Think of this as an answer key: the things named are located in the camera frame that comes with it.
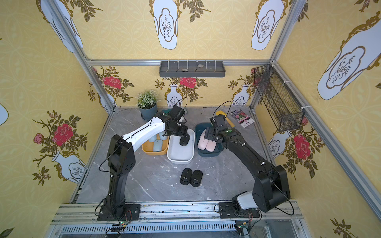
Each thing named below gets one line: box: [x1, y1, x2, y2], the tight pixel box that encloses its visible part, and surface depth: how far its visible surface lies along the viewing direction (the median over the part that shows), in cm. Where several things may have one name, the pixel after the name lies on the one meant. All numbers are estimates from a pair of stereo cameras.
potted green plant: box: [136, 89, 160, 121], surface depth 105 cm
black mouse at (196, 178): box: [190, 169, 203, 187], surface depth 84 cm
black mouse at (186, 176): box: [179, 167, 193, 186], surface depth 85 cm
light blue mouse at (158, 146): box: [152, 139, 163, 152], surface depth 96 cm
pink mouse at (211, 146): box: [205, 139, 217, 153], surface depth 99 cm
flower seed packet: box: [230, 109, 255, 128], surface depth 116 cm
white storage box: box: [166, 127, 196, 165], surface depth 97 cm
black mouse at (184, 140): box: [179, 134, 191, 147], surface depth 101 cm
